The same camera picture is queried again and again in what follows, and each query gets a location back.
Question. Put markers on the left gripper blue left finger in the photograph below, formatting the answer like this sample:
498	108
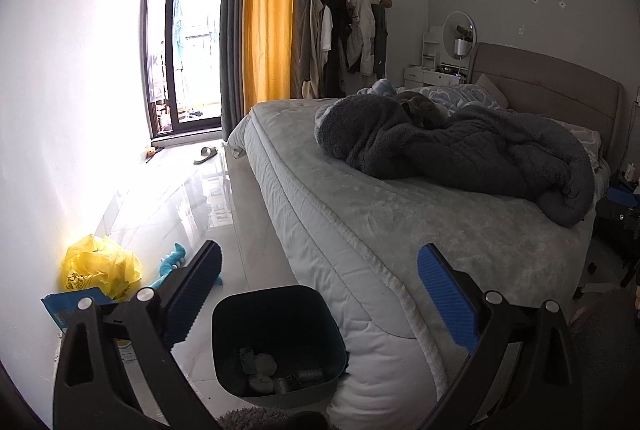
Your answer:
185	291

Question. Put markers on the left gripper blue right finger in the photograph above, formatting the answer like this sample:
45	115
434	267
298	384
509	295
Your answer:
457	298

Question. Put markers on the dark teal trash bin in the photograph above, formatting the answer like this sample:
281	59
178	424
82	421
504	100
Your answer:
277	347

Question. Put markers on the yellow plastic bag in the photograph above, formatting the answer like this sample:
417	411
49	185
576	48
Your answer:
98	262

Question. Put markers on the blue snack bag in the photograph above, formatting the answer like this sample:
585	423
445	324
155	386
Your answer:
62	305

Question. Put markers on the white bed mattress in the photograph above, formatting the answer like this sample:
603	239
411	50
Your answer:
355	240

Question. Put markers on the grey slipper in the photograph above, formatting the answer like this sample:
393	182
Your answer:
206	154

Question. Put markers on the dark grey fluffy rug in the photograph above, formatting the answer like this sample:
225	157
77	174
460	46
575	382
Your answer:
264	418

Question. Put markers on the dark grey fluffy blanket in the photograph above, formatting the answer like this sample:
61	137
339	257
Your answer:
486	151

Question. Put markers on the grey cat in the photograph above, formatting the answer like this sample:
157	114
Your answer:
421	111

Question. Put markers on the light blue patterned pillow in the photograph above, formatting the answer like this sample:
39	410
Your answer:
448	98

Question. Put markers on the beige bed headboard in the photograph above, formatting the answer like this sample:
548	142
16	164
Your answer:
557	89

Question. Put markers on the white vanity table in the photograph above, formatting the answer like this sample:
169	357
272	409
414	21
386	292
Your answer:
436	67

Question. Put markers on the grey curtain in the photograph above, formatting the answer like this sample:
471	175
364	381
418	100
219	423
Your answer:
231	64

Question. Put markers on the round vanity mirror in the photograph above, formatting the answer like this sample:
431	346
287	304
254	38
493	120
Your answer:
458	35

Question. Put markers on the clothes on rack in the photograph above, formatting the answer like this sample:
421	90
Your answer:
341	38

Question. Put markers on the black framed balcony door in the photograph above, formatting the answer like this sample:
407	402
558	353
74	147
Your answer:
181	65

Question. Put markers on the orange curtain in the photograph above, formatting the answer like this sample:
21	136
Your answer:
267	50

